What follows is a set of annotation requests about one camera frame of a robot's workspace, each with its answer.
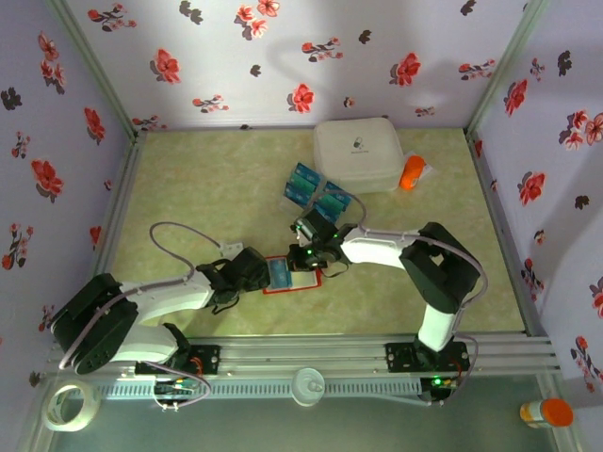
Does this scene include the teal credit card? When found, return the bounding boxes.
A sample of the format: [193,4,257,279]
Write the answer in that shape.
[287,171,318,194]
[316,191,349,213]

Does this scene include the blue and green packets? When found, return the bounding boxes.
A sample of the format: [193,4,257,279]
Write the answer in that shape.
[282,161,354,227]

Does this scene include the red card holder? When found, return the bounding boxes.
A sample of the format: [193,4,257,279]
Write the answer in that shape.
[262,255,325,296]

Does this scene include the white plastic lidded container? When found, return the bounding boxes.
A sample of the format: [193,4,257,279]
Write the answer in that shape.
[313,117,405,197]

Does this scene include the white paper leaflet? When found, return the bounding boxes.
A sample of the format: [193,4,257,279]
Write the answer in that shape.
[403,150,433,180]

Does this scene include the white round lid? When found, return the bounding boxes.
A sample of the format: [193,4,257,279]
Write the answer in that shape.
[290,367,326,407]

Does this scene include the small electronics board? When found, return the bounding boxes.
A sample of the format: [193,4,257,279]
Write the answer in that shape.
[154,379,199,401]
[420,374,459,407]

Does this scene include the clear tape roll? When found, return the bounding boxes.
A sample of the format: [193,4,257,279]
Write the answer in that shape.
[41,380,101,433]

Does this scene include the pill bottle with orange cap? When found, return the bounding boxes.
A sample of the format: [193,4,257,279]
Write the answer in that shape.
[519,397,575,429]

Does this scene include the right arm lilac cable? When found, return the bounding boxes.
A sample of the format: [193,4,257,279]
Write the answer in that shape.
[305,187,489,407]

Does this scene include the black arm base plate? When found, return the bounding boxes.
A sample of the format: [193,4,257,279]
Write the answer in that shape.
[384,342,471,374]
[136,345,221,377]

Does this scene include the wide aluminium base rail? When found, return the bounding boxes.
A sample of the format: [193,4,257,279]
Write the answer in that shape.
[46,331,562,378]

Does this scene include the white slotted cable duct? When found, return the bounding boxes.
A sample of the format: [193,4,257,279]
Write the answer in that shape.
[96,379,423,401]

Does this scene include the aluminium table edge rail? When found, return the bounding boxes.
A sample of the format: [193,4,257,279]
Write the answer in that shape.
[70,131,147,343]
[464,129,550,338]

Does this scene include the aluminium frame post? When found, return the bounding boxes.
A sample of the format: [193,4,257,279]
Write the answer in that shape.
[46,0,142,142]
[465,0,550,137]

